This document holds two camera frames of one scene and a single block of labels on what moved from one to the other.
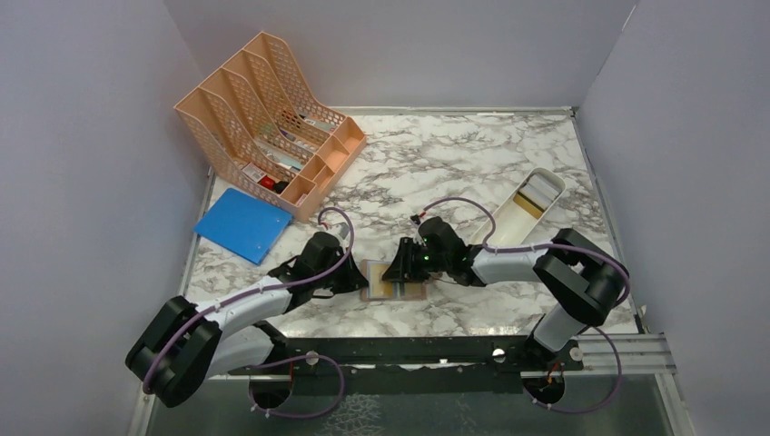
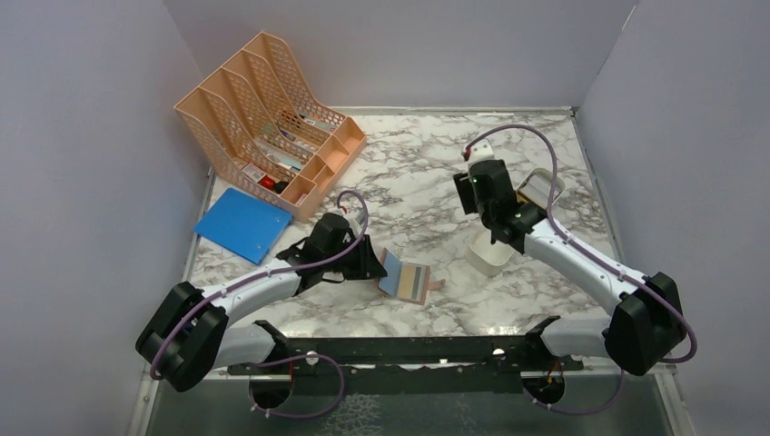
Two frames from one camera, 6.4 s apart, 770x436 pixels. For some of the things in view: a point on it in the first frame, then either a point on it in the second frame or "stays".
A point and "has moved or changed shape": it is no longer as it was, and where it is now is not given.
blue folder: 244,224 stays
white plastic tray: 518,217 stays
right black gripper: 402,267 to 466,190
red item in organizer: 267,182 stays
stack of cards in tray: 536,195 stays
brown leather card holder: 411,292 has moved or changed shape
